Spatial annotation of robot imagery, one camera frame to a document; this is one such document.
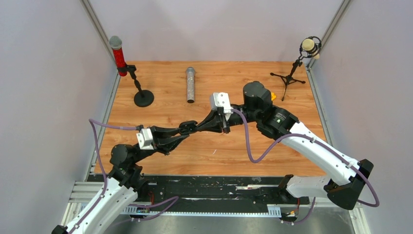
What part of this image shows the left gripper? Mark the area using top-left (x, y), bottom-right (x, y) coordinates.
top-left (131, 124), bottom-right (189, 164)

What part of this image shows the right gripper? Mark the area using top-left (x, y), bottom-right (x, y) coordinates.
top-left (196, 105), bottom-right (259, 135)

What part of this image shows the black earbud charging case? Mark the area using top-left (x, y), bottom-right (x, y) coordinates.
top-left (179, 120), bottom-right (198, 135)

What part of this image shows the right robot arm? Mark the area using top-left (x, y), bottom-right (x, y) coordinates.
top-left (196, 81), bottom-right (374, 210)

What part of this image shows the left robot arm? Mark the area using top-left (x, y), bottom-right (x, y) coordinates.
top-left (52, 125), bottom-right (189, 234)

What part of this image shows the silver glitter microphone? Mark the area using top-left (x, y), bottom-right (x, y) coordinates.
top-left (186, 67), bottom-right (195, 103)

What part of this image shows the red glitter microphone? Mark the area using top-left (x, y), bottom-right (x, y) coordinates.
top-left (109, 36), bottom-right (128, 77)

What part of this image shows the beige condenser microphone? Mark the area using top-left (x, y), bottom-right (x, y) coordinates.
top-left (300, 38), bottom-right (322, 59)

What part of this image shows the black tripod mic stand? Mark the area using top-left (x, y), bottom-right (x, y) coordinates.
top-left (270, 36), bottom-right (322, 101)

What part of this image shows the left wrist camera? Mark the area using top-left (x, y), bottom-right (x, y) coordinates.
top-left (136, 128), bottom-right (154, 150)

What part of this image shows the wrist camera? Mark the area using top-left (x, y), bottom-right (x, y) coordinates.
top-left (209, 92), bottom-right (233, 120)
top-left (136, 128), bottom-right (154, 150)

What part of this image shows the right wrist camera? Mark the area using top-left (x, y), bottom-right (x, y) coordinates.
top-left (209, 92), bottom-right (233, 120)

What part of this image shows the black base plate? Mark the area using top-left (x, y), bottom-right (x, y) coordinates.
top-left (136, 175), bottom-right (310, 214)

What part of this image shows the slotted cable duct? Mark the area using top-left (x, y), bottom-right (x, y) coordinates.
top-left (122, 203), bottom-right (282, 217)

